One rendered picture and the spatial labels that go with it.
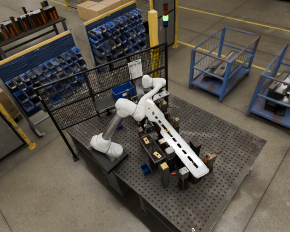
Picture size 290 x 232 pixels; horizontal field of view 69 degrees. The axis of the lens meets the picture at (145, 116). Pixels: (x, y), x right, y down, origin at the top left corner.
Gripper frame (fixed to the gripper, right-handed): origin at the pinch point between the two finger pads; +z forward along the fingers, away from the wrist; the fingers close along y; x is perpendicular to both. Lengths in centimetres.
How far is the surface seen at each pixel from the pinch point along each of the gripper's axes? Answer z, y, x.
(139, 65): -21, 16, 54
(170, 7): -1, 204, 263
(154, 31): -62, 47, 58
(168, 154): 4, -21, -83
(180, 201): 43, -28, -119
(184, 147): 13, 4, -79
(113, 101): 11, -38, 39
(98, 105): 11, -59, 43
